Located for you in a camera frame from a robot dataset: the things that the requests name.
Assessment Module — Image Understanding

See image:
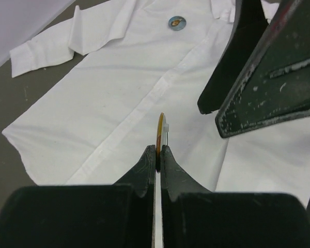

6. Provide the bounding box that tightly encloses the white button-up shirt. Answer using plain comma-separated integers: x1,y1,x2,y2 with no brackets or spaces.
3,1,310,205

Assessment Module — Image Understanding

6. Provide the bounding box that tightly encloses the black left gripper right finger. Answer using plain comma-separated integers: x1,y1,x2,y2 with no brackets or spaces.
160,145,310,247

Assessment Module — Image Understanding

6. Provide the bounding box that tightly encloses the blue round brooch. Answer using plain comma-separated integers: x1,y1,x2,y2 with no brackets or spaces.
168,16,184,30

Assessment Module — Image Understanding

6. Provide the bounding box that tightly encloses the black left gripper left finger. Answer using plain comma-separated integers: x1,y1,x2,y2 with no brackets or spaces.
0,145,156,247

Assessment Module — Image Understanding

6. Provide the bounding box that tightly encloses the yellow sunflower brooch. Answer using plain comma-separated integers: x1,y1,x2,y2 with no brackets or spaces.
156,113,169,173

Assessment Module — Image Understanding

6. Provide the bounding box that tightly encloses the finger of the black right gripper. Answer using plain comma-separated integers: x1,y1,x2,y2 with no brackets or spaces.
197,0,268,115
215,1,310,138

